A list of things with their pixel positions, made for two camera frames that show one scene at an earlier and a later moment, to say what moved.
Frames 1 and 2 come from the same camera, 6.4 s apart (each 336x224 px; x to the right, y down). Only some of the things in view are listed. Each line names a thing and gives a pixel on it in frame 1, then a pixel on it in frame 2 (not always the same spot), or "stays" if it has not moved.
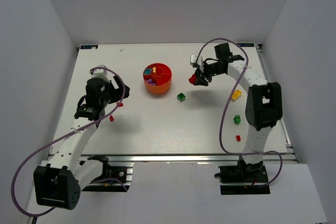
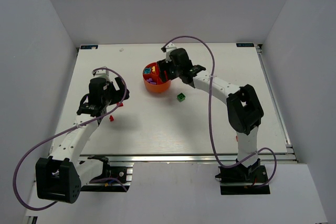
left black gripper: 115,91 stays
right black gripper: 206,71 -> 165,69
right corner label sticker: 246,44 stays
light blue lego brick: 147,71 stays
